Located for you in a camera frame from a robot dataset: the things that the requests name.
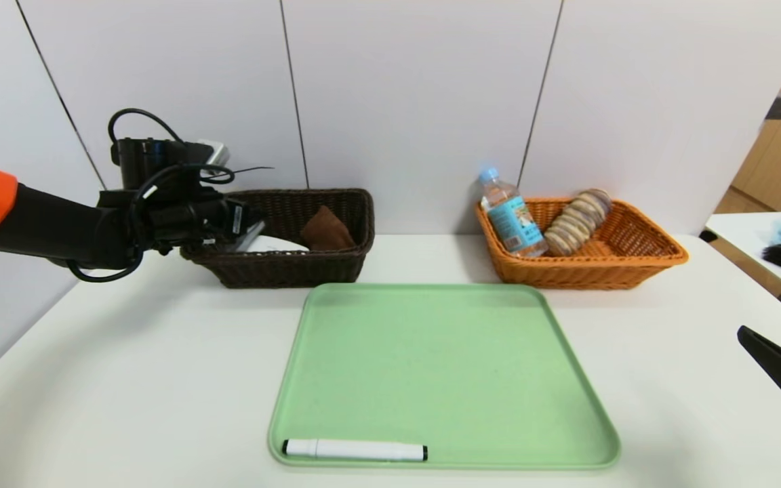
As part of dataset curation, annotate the brown towel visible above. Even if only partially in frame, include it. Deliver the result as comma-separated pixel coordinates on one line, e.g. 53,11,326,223
300,205,357,252

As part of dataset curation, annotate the white router box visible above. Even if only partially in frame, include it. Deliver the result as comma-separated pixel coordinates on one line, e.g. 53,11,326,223
248,235,311,253

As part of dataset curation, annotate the water bottle blue label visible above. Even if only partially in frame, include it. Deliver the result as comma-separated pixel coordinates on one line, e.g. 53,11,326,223
477,167,548,259

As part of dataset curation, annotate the clear plastic case with barcode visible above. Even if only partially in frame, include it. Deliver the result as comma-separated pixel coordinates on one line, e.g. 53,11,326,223
224,220,266,253

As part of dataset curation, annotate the sliced bread loaf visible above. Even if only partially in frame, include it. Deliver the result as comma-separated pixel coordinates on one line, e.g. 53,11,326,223
544,188,613,257

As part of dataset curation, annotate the white marker pen black cap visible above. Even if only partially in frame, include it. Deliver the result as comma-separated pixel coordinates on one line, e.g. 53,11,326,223
281,438,429,463

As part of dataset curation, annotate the dark brown wicker basket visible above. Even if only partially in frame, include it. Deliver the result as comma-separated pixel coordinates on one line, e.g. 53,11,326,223
179,188,376,290

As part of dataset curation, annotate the orange wicker basket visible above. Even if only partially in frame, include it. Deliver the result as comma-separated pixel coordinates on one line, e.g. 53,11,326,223
475,197,690,291

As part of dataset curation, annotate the light green plastic tray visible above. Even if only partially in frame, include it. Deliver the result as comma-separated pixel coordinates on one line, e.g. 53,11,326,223
268,283,622,470

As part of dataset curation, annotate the white side table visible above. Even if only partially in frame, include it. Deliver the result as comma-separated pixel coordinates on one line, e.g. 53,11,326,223
699,211,781,333

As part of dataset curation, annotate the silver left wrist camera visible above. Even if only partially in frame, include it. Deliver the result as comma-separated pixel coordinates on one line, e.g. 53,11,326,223
196,139,231,170

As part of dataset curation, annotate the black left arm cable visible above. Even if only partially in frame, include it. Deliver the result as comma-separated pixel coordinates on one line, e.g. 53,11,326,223
0,108,275,287

